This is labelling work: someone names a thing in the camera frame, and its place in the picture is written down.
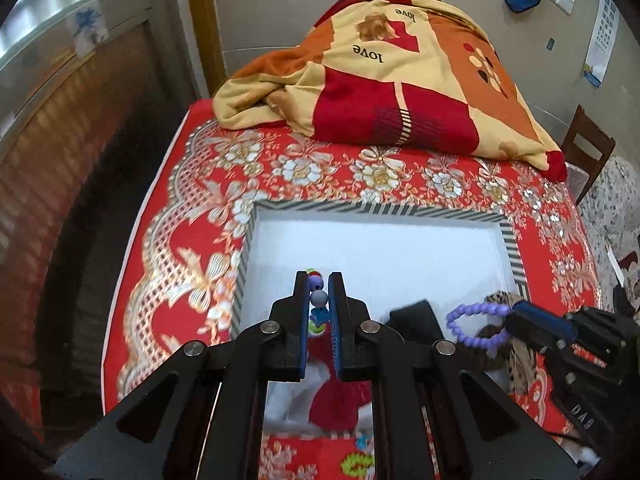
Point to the white floral cloth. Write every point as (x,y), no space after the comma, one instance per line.
(615,200)

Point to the wall calendar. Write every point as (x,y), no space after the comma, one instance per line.
(602,35)

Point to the blue and white paper sticker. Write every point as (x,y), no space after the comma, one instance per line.
(87,30)

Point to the red floral tablecloth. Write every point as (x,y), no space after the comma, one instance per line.
(200,240)

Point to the white paper sheet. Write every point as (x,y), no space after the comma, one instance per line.
(614,265)

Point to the striped box with white inside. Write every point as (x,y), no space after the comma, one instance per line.
(380,250)

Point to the red and yellow printed blanket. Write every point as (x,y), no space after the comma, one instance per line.
(430,110)

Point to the red satin hair bow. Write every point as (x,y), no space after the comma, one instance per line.
(335,405)

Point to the wooden door frame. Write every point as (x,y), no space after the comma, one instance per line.
(202,35)

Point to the black wide hair band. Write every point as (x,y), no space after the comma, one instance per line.
(415,317)

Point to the leopard print scrunchie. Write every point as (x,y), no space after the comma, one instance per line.
(522,365)

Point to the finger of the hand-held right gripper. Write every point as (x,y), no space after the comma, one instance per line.
(530,337)
(545,320)

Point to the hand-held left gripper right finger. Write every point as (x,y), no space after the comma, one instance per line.
(335,340)

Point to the wooden slatted panel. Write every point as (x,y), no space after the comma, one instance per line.
(75,135)

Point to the plastic-wrapped package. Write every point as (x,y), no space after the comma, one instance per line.
(577,177)

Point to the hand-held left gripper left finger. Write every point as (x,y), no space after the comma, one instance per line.
(303,340)

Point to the white scrunchie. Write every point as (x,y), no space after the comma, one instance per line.
(285,405)

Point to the dark wooden chair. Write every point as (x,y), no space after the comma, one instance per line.
(587,145)

